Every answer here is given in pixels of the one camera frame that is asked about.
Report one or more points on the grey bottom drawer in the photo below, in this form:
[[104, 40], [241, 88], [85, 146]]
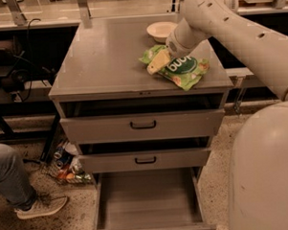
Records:
[[166, 199]]

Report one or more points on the dark machine on left shelf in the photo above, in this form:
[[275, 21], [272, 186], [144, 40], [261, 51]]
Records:
[[12, 75]]

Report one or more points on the green rice chip bag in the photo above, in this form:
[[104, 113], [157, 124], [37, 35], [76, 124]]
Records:
[[183, 71]]

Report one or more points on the grey sneaker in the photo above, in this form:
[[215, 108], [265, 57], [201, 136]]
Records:
[[43, 206]]

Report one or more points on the grey drawer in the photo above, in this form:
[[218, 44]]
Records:
[[166, 199], [145, 155], [141, 119]]

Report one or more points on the grey top drawer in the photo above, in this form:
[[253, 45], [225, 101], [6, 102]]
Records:
[[141, 119]]

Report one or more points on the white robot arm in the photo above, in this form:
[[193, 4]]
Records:
[[258, 191]]

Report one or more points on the person leg in jeans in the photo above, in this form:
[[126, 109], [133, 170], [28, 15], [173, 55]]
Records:
[[15, 186]]

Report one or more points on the wire basket with cans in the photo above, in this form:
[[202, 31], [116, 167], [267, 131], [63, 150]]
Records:
[[65, 167]]

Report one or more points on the grey drawer cabinet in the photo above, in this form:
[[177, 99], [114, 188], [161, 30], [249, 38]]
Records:
[[103, 64]]

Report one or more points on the white ceramic bowl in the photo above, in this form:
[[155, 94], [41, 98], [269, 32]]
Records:
[[160, 31]]

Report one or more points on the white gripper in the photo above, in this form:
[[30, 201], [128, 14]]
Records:
[[176, 47]]

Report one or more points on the grey middle drawer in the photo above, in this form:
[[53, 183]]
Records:
[[145, 155]]

